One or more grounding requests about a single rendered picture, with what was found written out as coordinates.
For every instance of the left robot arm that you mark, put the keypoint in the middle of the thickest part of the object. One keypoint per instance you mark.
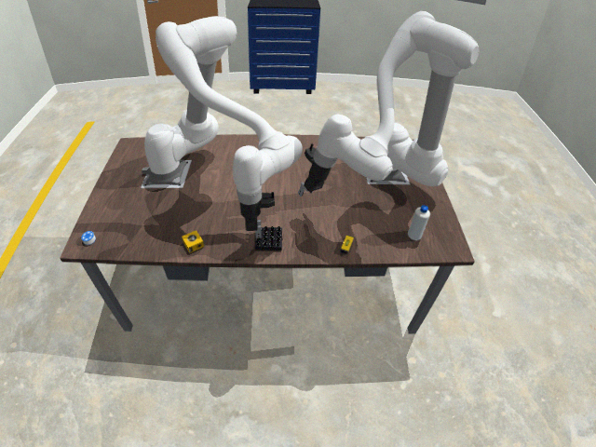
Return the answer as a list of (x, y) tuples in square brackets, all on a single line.
[(449, 51)]

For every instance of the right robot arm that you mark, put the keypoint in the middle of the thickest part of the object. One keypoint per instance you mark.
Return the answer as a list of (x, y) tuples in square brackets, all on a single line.
[(183, 48)]

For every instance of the white bottle with blue cap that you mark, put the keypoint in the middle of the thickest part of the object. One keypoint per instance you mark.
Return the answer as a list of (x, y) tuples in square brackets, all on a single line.
[(419, 223)]

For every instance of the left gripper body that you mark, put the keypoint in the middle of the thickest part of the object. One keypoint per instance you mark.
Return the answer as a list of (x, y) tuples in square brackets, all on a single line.
[(317, 174)]

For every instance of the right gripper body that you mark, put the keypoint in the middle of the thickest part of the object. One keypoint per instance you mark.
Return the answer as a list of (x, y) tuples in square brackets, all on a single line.
[(250, 207)]

